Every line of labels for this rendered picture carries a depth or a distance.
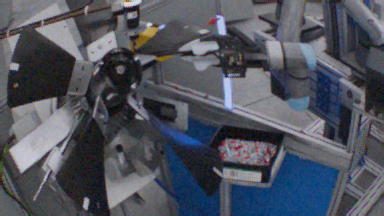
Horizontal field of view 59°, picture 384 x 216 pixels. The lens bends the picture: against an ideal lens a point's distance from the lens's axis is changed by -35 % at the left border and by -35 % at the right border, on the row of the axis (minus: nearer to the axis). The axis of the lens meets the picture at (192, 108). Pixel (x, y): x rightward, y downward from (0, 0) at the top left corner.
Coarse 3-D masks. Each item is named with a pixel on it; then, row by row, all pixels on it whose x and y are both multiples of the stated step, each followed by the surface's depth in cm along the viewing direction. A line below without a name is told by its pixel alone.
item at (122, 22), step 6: (114, 6) 106; (120, 6) 106; (114, 12) 106; (120, 12) 106; (120, 18) 108; (126, 18) 110; (120, 24) 109; (126, 24) 111; (144, 24) 111; (120, 30) 110; (126, 30) 109; (132, 30) 108; (138, 30) 108; (144, 30) 110
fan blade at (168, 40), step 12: (168, 24) 134; (180, 24) 134; (192, 24) 134; (156, 36) 128; (168, 36) 127; (180, 36) 126; (192, 36) 127; (204, 36) 128; (144, 48) 121; (156, 48) 119; (168, 48) 119
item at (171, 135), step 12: (156, 120) 113; (168, 132) 112; (180, 132) 122; (180, 144) 112; (192, 144) 119; (180, 156) 108; (192, 156) 112; (204, 156) 118; (216, 156) 124; (192, 168) 108; (204, 168) 113; (216, 168) 118; (204, 180) 109; (216, 180) 113; (204, 192) 107
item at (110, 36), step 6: (102, 36) 112; (108, 36) 111; (114, 36) 110; (96, 42) 112; (102, 42) 111; (108, 42) 111; (114, 42) 110; (90, 48) 112; (96, 48) 112; (102, 48) 111; (108, 48) 110; (90, 54) 112; (96, 54) 111; (102, 54) 111; (90, 60) 111; (96, 60) 111
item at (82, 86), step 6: (78, 66) 103; (84, 66) 104; (90, 66) 105; (72, 72) 103; (78, 72) 104; (84, 72) 105; (90, 72) 106; (72, 78) 104; (84, 78) 106; (72, 84) 105; (78, 84) 106; (84, 84) 107; (72, 90) 106; (78, 90) 107; (84, 90) 108
